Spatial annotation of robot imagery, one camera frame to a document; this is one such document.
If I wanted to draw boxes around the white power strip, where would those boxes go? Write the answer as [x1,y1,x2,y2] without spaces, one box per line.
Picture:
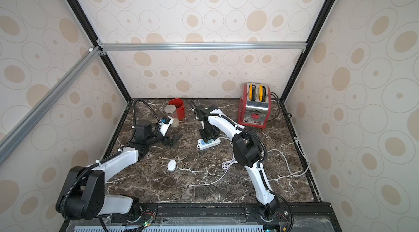
[197,138,221,150]

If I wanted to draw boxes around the white earbud case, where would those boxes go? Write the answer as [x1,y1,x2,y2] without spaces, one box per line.
[167,160,177,172]

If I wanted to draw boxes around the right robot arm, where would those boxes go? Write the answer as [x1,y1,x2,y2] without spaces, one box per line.
[189,101,280,221]

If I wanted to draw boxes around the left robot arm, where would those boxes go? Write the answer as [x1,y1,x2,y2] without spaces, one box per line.
[55,115,182,221]

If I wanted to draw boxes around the clear jar with rice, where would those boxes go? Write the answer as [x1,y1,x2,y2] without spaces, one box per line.
[164,104,180,128]

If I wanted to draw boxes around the red metal bucket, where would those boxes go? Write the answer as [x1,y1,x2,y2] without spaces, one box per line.
[169,98,185,121]

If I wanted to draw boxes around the red silver toaster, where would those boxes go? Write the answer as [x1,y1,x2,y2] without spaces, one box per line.
[238,82,272,129]

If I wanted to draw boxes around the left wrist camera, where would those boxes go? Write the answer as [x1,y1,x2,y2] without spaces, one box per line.
[159,116,174,136]

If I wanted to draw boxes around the white power strip cord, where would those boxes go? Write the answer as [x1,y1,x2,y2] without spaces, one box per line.
[218,136,311,179]

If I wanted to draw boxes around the black toaster cord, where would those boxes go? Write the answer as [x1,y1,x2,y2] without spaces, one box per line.
[266,92,283,124]

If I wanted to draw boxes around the horizontal aluminium rail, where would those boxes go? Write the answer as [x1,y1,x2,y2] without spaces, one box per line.
[101,42,307,52]

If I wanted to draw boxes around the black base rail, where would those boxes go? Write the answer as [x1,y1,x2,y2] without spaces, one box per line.
[60,202,341,232]

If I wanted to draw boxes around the left diagonal aluminium rail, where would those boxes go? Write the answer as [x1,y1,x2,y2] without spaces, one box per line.
[1,46,100,163]

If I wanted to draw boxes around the black left frame post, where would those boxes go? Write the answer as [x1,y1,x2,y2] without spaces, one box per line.
[66,0,132,103]

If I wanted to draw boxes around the black frame post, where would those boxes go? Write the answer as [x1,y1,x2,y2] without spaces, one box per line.
[66,0,132,103]
[280,0,336,103]

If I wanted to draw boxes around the black right frame post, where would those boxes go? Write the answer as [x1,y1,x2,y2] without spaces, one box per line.
[280,0,336,103]

